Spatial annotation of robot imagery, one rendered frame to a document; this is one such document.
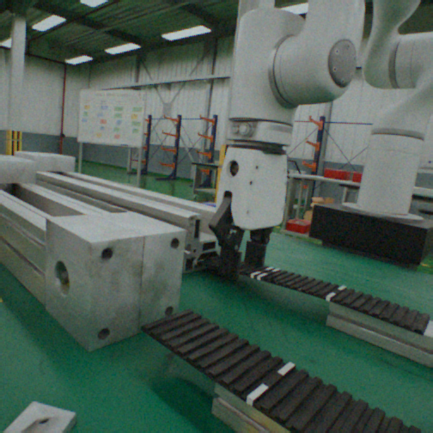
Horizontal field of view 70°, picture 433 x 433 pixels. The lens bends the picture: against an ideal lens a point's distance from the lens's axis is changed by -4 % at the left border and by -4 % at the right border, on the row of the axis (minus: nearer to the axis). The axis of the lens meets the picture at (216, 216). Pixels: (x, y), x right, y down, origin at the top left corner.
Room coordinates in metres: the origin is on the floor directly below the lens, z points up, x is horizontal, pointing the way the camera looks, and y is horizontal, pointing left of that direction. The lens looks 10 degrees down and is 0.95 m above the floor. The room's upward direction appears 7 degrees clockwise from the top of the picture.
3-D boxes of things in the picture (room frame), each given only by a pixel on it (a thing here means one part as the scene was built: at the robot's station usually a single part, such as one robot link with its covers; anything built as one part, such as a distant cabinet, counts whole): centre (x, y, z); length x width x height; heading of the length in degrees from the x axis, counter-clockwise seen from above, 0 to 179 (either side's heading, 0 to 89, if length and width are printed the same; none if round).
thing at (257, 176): (0.43, -0.04, 0.92); 0.10 x 0.07 x 0.11; 140
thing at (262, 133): (0.43, -0.04, 0.98); 0.09 x 0.08 x 0.03; 140
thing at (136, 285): (0.31, 0.09, 0.83); 0.12 x 0.09 x 0.10; 140
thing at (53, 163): (0.89, 0.50, 0.87); 0.16 x 0.11 x 0.07; 50
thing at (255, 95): (0.43, -0.05, 1.06); 0.09 x 0.08 x 0.13; 37
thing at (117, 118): (6.10, 2.15, 0.97); 1.51 x 0.50 x 1.95; 70
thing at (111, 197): (0.73, 0.31, 0.82); 0.80 x 0.10 x 0.09; 50
